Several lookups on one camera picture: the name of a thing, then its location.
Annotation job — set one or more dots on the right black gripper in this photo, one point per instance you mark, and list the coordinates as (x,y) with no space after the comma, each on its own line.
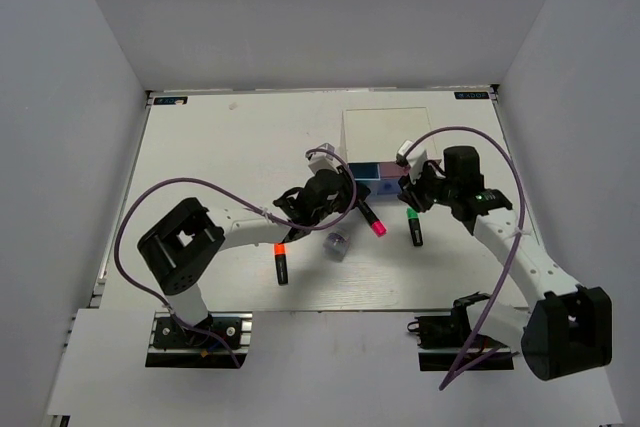
(411,192)

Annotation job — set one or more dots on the left corner label sticker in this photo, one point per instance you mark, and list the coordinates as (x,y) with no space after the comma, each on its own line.
(170,100)

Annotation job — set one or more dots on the right corner label sticker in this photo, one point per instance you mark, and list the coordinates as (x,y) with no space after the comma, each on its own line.
(471,95)

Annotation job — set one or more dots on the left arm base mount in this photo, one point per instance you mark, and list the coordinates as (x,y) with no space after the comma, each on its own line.
(172,346)

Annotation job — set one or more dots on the white drawer organizer box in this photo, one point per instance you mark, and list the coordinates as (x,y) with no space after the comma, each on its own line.
(375,135)

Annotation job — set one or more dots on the pink cap highlighter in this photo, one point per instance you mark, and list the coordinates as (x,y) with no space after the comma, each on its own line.
(371,218)

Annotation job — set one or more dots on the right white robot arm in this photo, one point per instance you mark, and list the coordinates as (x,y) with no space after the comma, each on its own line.
(567,327)

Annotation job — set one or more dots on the wide blue bottom drawer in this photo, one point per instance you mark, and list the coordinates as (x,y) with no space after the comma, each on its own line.
(381,189)

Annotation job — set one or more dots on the green cap highlighter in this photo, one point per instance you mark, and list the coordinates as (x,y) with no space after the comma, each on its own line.
(414,227)

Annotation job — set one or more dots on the orange cap highlighter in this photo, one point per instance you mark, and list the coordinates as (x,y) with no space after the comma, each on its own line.
(281,266)

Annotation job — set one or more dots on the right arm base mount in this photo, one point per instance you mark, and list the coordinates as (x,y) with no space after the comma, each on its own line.
(439,340)

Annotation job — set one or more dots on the corner label sticker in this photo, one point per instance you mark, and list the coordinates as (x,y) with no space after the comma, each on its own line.
(471,95)
(170,100)

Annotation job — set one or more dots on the clear jar of paperclips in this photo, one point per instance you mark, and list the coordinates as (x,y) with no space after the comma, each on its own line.
(336,244)

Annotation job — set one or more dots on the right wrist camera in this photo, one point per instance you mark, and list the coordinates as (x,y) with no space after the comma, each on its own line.
(411,159)

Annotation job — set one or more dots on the pink drawer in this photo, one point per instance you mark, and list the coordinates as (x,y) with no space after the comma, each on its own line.
(388,170)

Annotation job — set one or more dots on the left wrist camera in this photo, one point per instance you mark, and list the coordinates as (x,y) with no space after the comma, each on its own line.
(321,159)

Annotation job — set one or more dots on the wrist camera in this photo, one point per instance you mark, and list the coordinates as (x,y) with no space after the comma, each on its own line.
(321,159)
(411,159)

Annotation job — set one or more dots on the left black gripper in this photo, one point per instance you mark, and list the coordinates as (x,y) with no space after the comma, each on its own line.
(348,189)

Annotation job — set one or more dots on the small light blue drawer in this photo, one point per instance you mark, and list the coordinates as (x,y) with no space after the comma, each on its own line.
(365,171)

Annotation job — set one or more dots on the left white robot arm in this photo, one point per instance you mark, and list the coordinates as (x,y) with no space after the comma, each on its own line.
(182,244)

